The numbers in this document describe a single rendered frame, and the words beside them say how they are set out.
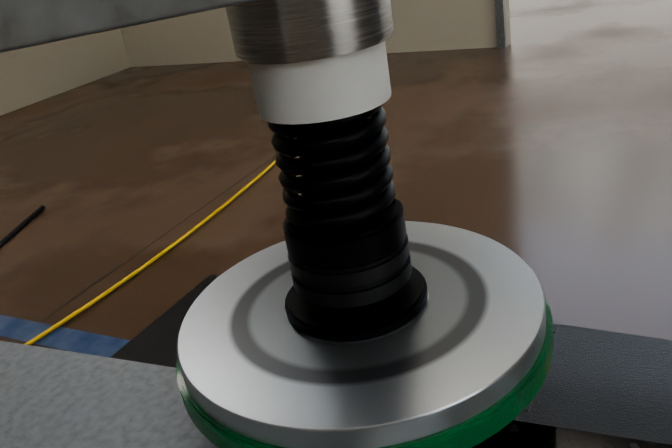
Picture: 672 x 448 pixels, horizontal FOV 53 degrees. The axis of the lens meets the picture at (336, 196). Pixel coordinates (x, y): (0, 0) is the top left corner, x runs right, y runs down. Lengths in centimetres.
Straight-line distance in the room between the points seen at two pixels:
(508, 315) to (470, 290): 3
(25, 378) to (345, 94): 33
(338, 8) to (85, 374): 32
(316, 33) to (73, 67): 624
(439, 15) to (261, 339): 492
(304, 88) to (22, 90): 588
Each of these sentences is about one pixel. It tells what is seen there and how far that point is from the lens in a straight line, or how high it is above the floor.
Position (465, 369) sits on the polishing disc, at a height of 86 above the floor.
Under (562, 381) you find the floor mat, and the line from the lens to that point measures 167.
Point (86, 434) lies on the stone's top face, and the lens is 46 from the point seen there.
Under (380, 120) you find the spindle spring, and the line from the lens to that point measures 34.
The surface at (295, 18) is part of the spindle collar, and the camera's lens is 30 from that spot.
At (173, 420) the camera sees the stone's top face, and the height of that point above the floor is 80.
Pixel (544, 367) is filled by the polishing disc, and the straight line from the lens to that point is 37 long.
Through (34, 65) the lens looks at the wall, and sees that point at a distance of 627.
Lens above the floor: 107
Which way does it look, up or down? 23 degrees down
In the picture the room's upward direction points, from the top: 9 degrees counter-clockwise
